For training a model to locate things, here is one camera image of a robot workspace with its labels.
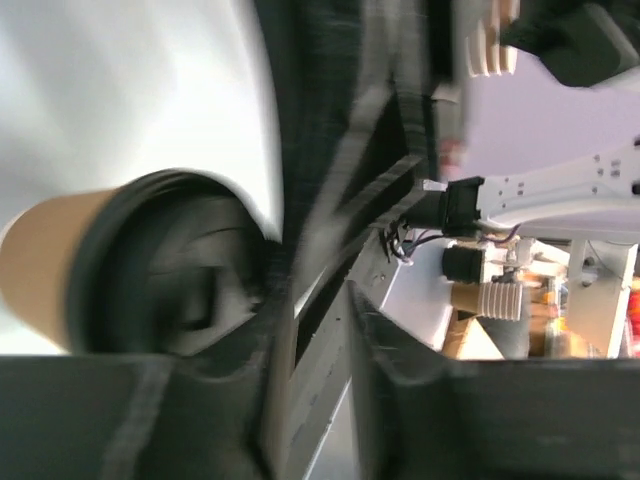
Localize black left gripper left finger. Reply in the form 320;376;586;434
1;356;275;479

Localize brown paper coffee cup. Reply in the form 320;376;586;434
1;188;119;349

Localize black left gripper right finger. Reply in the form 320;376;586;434
348;284;639;479

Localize black plastic cup lid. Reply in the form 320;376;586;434
64;169;267;354

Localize stack of paper cups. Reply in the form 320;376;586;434
466;0;520;77

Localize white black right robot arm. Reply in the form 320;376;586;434
405;1;639;238

